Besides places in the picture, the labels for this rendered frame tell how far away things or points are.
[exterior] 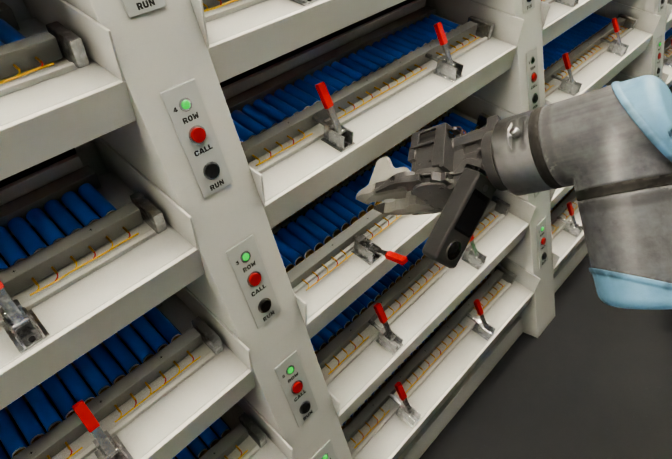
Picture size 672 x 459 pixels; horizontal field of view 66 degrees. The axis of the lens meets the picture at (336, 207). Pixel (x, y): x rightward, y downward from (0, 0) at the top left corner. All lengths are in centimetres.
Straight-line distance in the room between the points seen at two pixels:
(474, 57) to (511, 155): 43
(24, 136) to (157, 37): 15
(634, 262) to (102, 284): 52
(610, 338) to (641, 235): 92
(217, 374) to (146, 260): 19
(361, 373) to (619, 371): 67
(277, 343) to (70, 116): 38
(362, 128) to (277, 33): 21
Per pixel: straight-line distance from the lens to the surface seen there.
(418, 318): 99
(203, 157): 58
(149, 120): 55
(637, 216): 54
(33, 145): 53
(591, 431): 127
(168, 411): 71
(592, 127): 55
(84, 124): 54
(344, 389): 90
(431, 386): 113
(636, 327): 148
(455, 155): 65
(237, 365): 72
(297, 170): 69
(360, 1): 73
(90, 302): 59
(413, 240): 88
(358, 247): 82
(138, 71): 55
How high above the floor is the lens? 101
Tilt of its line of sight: 28 degrees down
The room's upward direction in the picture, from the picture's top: 15 degrees counter-clockwise
